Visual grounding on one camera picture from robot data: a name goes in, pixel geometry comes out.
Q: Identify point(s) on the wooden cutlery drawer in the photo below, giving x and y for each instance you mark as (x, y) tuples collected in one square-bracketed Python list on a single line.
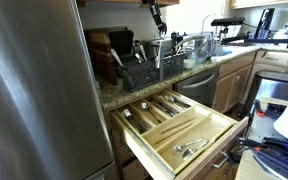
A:
[(177, 138)]

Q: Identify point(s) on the chopstick in drawer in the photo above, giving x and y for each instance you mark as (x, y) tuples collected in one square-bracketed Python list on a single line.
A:
[(175, 126), (173, 133)]

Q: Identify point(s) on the grey cutlery rack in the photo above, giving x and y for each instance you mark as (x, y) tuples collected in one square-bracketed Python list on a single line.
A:
[(137, 76)]

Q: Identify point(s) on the wooden base cabinet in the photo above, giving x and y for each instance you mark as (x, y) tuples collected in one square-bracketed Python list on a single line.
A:
[(231, 82)]

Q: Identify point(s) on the knives in middle compartment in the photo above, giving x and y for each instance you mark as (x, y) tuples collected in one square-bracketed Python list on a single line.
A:
[(163, 108)]

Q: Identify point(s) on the wooden cutting boards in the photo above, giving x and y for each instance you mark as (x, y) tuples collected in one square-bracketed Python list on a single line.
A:
[(100, 42)]

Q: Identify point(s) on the stainless steel dishwasher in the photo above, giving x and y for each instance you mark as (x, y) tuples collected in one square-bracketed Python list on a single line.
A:
[(200, 87)]

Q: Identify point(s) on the stainless steel refrigerator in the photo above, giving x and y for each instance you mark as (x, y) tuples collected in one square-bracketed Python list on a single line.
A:
[(51, 120)]

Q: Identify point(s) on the forks in front compartment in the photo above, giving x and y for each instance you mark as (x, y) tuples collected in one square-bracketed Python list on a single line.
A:
[(138, 123)]

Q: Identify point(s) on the forks in compartment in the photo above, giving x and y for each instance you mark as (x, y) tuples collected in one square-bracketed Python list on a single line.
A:
[(173, 100), (138, 123)]

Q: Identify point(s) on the forks in rear compartment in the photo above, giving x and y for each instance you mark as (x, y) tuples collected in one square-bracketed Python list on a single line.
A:
[(173, 100)]

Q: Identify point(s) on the white perforated robot table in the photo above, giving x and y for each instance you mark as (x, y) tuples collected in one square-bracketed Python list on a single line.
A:
[(264, 154)]

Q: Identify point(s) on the stainless steel toaster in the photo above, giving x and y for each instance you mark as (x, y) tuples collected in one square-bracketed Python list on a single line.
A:
[(151, 46)]

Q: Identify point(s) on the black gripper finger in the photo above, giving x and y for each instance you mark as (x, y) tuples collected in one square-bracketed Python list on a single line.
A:
[(156, 14)]

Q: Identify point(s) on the spoon in drawer compartment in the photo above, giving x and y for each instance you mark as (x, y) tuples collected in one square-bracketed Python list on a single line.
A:
[(144, 106)]

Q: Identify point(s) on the white cup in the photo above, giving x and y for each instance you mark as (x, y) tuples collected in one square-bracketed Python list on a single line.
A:
[(188, 64)]

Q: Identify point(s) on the glass bowl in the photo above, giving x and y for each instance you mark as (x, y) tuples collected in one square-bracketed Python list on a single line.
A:
[(197, 47)]

